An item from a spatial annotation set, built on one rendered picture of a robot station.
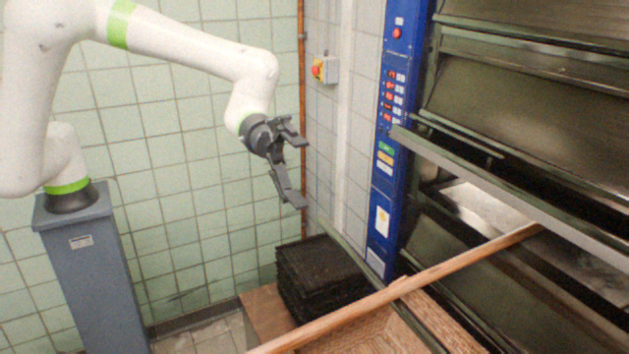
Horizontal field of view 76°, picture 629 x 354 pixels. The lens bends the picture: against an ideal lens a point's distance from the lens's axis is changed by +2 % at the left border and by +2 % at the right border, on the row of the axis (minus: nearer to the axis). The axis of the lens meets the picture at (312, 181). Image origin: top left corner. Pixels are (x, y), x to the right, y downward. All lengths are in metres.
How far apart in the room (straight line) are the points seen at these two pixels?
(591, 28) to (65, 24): 1.02
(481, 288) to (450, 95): 0.57
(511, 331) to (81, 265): 1.28
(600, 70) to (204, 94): 1.46
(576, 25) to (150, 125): 1.55
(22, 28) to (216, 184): 1.28
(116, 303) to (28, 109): 0.75
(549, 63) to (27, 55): 1.08
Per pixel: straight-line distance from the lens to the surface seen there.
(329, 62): 1.68
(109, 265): 1.48
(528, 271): 1.18
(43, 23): 0.99
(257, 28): 1.91
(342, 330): 1.52
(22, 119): 1.11
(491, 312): 1.31
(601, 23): 0.95
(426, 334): 0.93
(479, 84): 1.17
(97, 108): 1.87
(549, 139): 1.03
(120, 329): 1.66
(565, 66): 1.01
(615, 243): 0.85
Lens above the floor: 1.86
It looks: 29 degrees down
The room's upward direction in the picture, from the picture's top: straight up
